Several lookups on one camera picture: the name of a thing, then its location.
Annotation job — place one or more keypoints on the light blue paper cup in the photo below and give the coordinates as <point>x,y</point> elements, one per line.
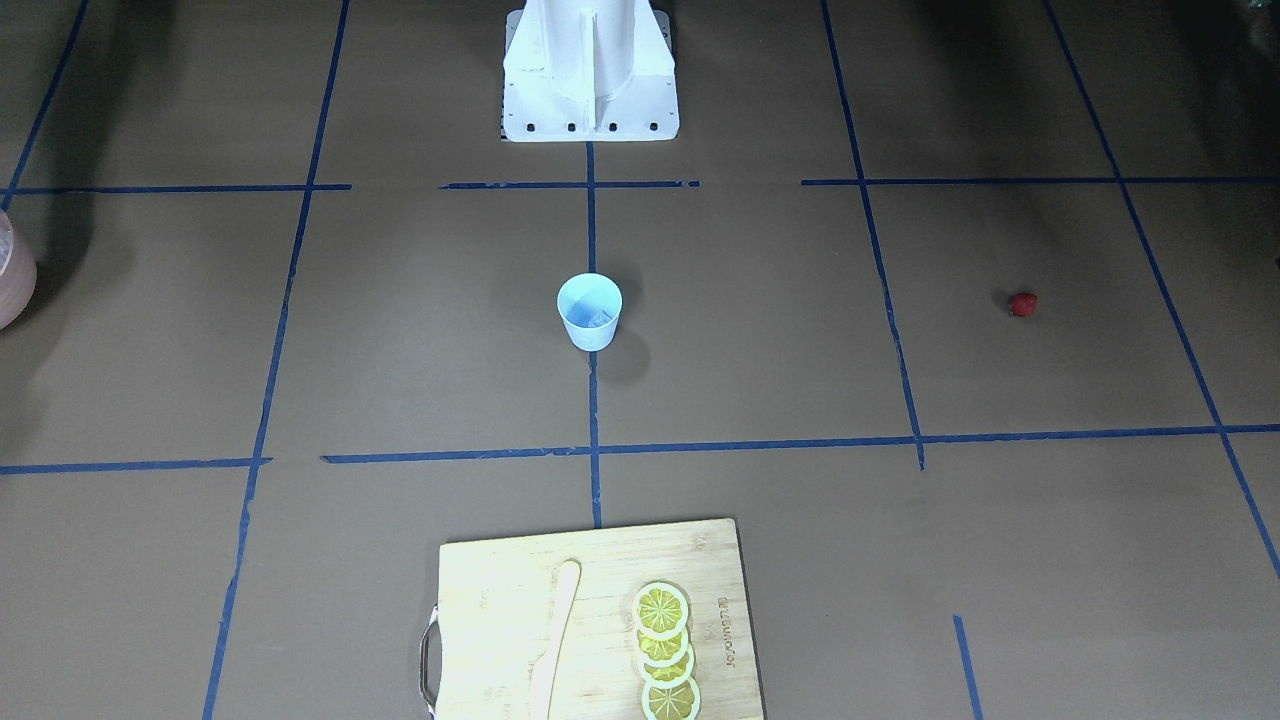
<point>590,306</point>

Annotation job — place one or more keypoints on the wooden cutting board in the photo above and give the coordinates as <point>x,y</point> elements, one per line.
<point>492,618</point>

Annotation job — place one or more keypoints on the red strawberry on table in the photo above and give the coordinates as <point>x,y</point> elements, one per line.
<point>1023,304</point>

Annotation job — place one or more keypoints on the pink bowl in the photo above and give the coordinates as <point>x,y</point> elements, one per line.
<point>18,272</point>

